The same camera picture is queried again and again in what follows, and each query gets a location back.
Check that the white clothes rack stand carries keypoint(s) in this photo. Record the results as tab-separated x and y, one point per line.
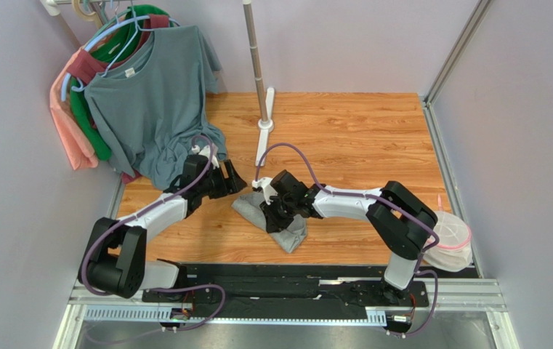
265	96

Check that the grey cloth napkin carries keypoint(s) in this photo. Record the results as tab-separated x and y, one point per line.
247	206

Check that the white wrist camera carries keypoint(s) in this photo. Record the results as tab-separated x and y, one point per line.
207	151
263	185

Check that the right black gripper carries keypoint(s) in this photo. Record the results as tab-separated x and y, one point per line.
279	208

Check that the maroon t-shirt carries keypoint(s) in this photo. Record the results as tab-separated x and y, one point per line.
127	39

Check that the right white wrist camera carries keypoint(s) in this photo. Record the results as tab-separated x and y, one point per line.
263	185

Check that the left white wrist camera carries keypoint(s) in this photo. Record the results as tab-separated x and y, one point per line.
207	151

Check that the pink t-shirt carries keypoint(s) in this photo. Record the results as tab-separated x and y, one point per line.
78	149

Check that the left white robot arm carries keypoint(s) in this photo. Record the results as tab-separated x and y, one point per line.
115	260

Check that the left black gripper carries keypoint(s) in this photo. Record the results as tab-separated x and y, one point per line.
232	184

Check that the aluminium frame post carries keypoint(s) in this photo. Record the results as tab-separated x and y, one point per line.
477	16

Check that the white mesh laundry basket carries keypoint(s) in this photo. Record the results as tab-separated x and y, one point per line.
453	253

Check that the green t-shirt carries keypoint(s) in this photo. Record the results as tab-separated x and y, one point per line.
78	103

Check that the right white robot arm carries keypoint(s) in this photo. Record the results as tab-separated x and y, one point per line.
402	220

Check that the grey-blue t-shirt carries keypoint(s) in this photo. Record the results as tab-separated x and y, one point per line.
148	109

